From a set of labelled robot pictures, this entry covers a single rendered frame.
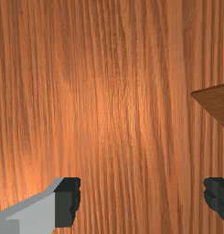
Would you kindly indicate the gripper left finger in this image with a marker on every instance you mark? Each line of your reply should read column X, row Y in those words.
column 43, row 210

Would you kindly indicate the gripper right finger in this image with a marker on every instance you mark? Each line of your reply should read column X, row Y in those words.
column 218, row 195

